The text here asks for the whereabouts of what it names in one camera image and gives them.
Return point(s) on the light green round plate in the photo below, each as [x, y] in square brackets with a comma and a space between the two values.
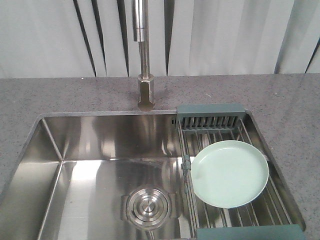
[229, 174]

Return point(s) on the steel gooseneck faucet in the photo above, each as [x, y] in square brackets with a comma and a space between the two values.
[140, 25]

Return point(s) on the teal sink drying rack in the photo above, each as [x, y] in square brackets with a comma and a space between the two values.
[273, 215]

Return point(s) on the stainless steel sink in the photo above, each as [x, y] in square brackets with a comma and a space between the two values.
[75, 167]

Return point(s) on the steel sink drain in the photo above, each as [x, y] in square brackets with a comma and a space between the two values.
[149, 207]

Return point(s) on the white pleated curtain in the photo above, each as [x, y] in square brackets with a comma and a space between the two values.
[94, 38]

